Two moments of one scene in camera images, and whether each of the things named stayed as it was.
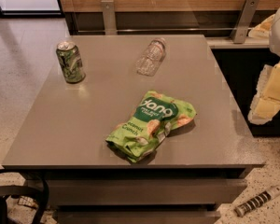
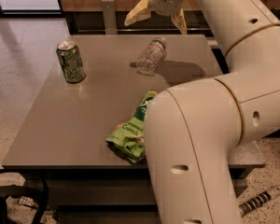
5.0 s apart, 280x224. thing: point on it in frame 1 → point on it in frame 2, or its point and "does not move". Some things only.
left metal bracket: x=109 y=19 does not move
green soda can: x=70 y=62 does not move
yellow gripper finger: x=263 y=29 → x=179 y=21
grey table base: x=141 y=193 does not move
